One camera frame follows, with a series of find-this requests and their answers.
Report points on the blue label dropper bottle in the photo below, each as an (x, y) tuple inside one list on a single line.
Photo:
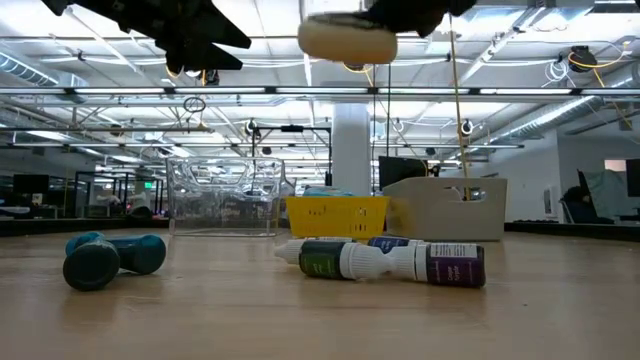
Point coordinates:
[(390, 242)]

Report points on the black background rig frame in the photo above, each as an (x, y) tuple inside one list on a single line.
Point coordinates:
[(292, 129)]

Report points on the clear plastic bin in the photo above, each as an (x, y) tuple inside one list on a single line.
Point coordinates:
[(225, 200)]

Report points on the grey plastic bin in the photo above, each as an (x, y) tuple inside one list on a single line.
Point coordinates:
[(445, 215)]

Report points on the white building pillar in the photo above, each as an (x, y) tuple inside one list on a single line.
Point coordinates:
[(351, 150)]

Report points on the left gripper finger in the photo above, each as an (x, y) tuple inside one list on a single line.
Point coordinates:
[(217, 30), (200, 59)]

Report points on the chocolate frosted toy donut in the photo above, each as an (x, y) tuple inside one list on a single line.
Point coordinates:
[(345, 42)]

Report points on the yellow plastic basket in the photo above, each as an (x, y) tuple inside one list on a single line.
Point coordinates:
[(335, 217)]

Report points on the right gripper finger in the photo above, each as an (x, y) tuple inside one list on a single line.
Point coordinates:
[(405, 15)]

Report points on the black monitor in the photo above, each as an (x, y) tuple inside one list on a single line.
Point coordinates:
[(402, 172)]

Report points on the long ceiling light strip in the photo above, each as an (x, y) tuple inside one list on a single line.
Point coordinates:
[(125, 91)]

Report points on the silver ventilation duct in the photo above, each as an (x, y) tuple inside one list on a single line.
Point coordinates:
[(560, 116)]

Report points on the green label dropper bottle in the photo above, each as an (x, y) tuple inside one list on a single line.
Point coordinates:
[(322, 260)]

